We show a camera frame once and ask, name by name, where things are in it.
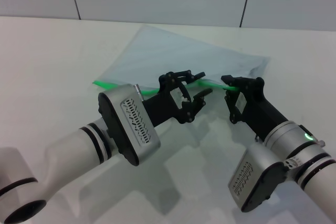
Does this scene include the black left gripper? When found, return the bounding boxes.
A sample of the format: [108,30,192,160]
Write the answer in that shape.
[143,69,213,128]

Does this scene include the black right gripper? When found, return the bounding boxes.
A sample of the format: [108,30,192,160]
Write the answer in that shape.
[221,75,288,141]

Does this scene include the clear green-zip document bag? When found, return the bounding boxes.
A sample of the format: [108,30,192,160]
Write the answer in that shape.
[92,24,271,96]

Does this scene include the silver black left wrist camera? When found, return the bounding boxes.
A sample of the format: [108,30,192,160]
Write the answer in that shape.
[98,84,161,166]

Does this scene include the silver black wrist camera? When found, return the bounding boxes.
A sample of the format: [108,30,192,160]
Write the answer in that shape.
[98,84,161,166]
[227,145,288,213]

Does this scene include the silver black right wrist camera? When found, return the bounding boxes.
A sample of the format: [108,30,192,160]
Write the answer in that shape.
[227,145,288,213]

